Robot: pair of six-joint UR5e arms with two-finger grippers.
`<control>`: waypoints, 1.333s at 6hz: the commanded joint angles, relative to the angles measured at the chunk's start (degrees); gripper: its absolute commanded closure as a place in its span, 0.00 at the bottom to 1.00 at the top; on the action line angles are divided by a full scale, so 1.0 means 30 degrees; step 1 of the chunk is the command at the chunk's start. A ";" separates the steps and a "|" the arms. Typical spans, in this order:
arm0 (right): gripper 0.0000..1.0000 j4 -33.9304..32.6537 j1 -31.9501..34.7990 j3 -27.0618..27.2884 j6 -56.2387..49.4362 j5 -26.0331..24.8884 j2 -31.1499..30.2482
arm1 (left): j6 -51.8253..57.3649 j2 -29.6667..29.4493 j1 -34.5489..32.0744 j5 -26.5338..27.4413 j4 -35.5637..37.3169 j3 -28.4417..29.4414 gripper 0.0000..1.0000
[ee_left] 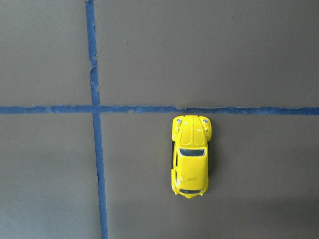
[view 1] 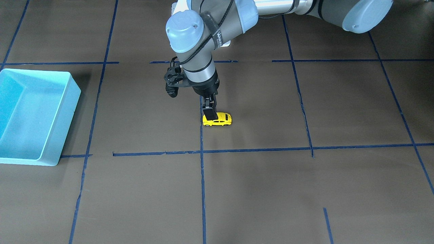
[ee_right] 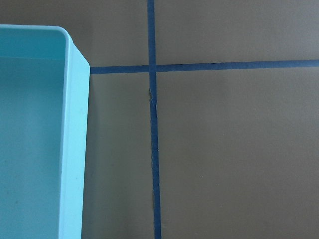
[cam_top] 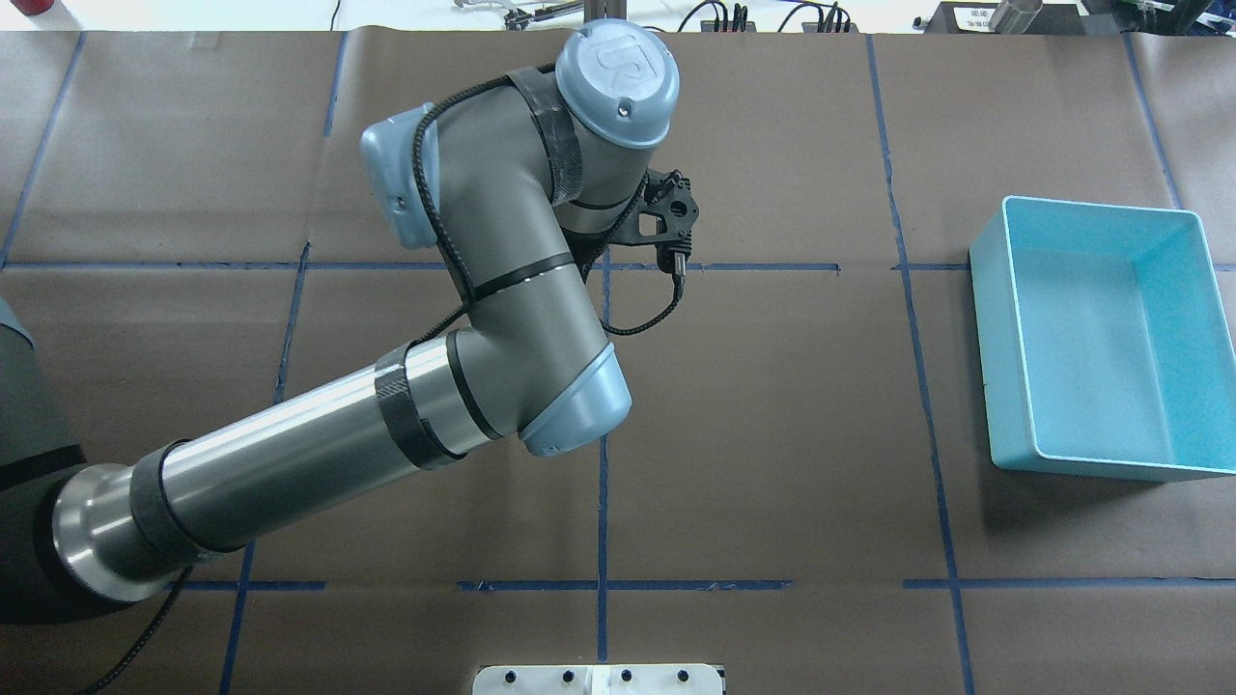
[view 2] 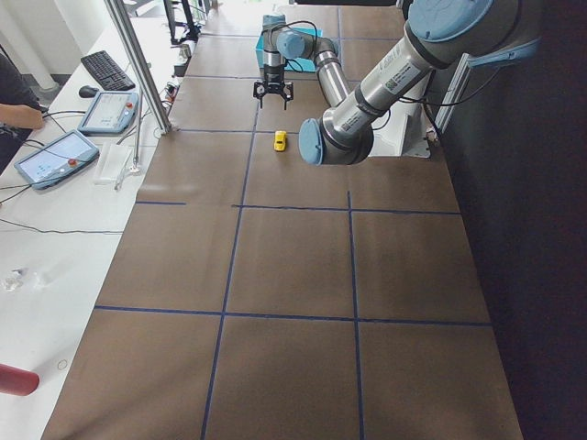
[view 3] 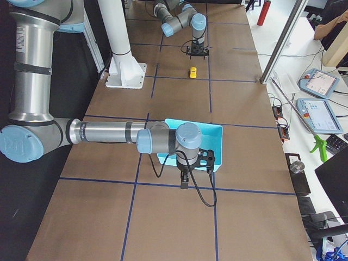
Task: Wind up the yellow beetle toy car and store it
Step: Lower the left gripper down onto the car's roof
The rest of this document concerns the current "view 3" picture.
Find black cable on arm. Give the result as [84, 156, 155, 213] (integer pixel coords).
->
[148, 149, 218, 208]

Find near teach pendant tablet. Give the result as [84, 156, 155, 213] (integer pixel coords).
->
[296, 98, 343, 134]

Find black keyboard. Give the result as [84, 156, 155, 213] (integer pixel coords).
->
[326, 134, 347, 154]

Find red cylinder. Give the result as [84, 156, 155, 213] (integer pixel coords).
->
[257, 0, 271, 26]

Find aluminium frame post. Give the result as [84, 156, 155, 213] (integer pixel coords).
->
[260, 0, 308, 84]

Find metal reacher rod green handle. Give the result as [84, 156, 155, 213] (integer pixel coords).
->
[270, 77, 328, 163]

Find seated person dark clothes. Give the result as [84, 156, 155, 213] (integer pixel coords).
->
[314, 1, 347, 50]

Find teach pendant tablet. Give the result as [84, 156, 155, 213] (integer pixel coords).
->
[296, 98, 343, 134]
[298, 69, 339, 99]

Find small metal cup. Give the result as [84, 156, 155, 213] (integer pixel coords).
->
[289, 160, 305, 174]

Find yellow beetle toy car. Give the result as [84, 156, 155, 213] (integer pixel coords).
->
[189, 66, 197, 79]

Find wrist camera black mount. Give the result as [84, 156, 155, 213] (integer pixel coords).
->
[198, 148, 215, 175]

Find turquoise plastic bin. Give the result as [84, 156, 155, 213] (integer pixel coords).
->
[157, 119, 223, 172]

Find white camera mast with base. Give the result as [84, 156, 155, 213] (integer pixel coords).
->
[98, 0, 147, 89]

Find far teach pendant tablet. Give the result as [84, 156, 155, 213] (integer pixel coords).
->
[298, 69, 339, 99]

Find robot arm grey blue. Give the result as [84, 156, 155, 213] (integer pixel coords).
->
[1, 1, 99, 194]
[153, 1, 209, 58]

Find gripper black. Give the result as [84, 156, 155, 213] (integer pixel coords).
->
[185, 41, 209, 57]
[176, 153, 200, 189]

